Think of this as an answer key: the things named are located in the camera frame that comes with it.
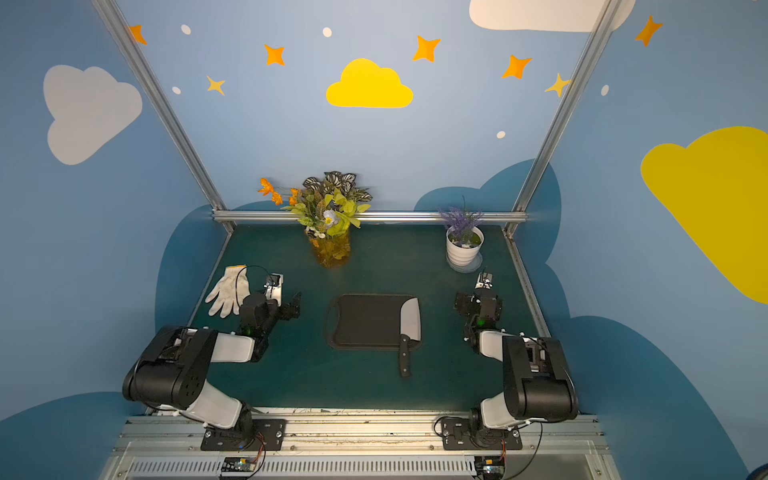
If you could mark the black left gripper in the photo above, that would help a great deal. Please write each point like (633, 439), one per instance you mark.
(285, 306)

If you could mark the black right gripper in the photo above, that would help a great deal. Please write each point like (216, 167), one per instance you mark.
(471, 301)

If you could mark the white cotton glove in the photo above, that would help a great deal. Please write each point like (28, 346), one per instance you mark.
(229, 293)

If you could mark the cleaver knife black handle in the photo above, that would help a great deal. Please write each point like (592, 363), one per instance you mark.
(410, 327)

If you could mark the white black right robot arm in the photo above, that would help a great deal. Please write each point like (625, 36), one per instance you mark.
(536, 383)

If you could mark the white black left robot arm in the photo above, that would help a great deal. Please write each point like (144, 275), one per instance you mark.
(171, 373)

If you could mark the black cutting board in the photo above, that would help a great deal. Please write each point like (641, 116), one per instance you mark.
(372, 322)

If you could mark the right controller circuit board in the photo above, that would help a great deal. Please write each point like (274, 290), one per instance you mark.
(489, 468)

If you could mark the controller circuit board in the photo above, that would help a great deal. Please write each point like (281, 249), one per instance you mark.
(237, 467)
(489, 468)

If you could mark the left controller circuit board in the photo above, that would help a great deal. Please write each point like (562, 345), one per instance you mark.
(237, 467)

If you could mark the lavender plant white pot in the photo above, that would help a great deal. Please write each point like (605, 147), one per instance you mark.
(464, 239)

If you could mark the aluminium rear crossbar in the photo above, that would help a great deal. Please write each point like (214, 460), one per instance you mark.
(366, 217)

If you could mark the flower bouquet amber vase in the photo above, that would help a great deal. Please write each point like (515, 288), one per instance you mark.
(327, 208)

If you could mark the left aluminium upright post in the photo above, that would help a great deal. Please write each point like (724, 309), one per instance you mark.
(115, 22)

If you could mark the aluminium upright post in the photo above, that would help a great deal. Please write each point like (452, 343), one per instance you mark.
(595, 45)
(115, 22)

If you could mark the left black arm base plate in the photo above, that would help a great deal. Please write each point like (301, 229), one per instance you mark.
(253, 435)

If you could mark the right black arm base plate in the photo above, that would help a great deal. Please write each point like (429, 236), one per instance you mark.
(459, 433)

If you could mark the aluminium front rail frame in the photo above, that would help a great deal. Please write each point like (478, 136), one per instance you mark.
(358, 444)

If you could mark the right aluminium upright post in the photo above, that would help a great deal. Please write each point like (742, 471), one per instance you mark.
(595, 45)

